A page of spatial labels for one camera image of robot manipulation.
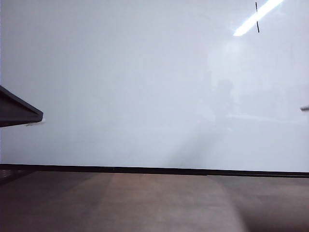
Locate white glossy whiteboard black frame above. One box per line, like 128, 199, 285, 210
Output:
0, 0, 309, 179

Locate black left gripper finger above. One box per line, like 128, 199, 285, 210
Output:
0, 85, 47, 128

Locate black marker stroke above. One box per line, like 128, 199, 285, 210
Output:
255, 1, 260, 34

